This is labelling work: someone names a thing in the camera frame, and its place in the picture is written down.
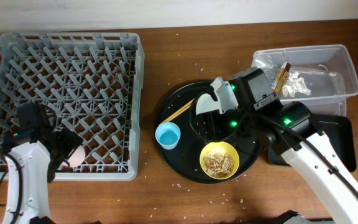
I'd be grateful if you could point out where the clear plastic bin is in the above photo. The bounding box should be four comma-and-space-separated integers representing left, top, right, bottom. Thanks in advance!
252, 45, 358, 116

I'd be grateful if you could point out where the grey dishwasher rack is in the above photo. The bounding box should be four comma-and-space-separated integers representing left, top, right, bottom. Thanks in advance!
0, 32, 145, 181

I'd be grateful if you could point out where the wooden chopstick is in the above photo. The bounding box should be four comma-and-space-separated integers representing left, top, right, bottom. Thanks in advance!
160, 100, 193, 124

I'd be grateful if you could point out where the food scraps pile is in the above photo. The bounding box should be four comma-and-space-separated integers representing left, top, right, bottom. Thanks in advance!
203, 152, 234, 178

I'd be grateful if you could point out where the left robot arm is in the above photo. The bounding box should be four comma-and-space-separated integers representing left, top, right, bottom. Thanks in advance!
2, 103, 85, 223

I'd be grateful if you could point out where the yellow bowl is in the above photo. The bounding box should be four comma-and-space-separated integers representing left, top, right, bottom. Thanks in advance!
200, 141, 240, 180

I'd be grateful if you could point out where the black rectangular tray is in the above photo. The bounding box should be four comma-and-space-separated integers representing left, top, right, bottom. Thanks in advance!
272, 114, 357, 172

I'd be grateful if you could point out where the crumpled white tissue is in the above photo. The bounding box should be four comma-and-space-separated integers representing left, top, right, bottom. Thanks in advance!
282, 72, 311, 98

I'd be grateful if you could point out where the round black tray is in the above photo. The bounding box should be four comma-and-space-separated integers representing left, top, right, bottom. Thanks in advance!
154, 80, 262, 184

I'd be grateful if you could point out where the brown snack wrapper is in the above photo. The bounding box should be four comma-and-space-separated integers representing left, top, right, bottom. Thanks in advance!
271, 62, 291, 95

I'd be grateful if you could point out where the blue cup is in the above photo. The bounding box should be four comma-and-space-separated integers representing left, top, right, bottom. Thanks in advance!
155, 122, 181, 150

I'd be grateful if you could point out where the pink paper cup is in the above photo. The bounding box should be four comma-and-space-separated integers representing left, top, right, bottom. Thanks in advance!
67, 146, 85, 168

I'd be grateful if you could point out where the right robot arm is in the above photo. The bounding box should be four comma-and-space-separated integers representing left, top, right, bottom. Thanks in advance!
189, 67, 358, 223

